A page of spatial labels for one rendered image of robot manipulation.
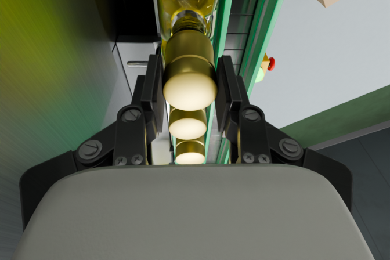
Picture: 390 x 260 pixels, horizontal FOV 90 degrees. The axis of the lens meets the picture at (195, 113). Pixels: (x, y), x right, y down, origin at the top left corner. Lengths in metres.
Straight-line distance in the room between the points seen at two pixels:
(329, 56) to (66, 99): 0.95
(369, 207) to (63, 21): 3.19
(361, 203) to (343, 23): 2.56
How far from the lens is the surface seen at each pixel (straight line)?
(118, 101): 0.45
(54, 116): 0.21
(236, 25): 0.44
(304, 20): 0.86
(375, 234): 3.17
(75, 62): 0.25
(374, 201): 3.21
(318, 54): 0.98
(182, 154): 0.21
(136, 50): 0.46
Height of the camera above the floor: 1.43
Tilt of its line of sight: 39 degrees down
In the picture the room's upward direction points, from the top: 177 degrees clockwise
